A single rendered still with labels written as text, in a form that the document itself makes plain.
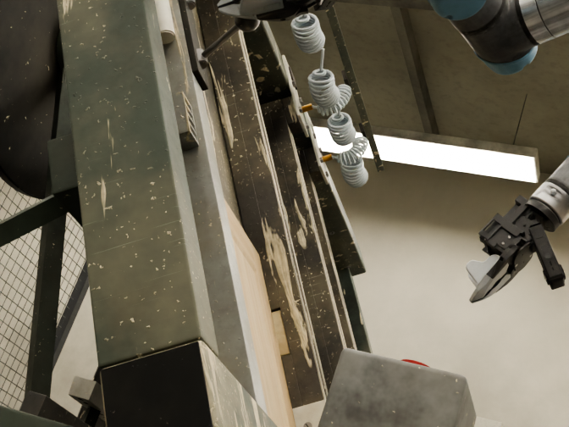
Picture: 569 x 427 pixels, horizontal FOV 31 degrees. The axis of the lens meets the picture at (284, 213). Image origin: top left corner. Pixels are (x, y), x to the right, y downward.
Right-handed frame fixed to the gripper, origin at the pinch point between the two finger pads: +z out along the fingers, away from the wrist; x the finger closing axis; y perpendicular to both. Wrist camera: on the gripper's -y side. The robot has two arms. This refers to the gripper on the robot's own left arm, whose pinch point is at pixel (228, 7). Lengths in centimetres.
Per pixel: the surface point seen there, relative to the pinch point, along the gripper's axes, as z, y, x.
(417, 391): -11, 41, 58
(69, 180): 21.1, 22.1, 23.5
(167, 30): 10.0, -3.8, -1.1
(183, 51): 8.9, -6.1, 1.8
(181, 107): 9.7, 2.1, 12.6
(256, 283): 10.6, -25.1, 35.4
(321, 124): 19, -508, -115
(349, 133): -8, -117, -6
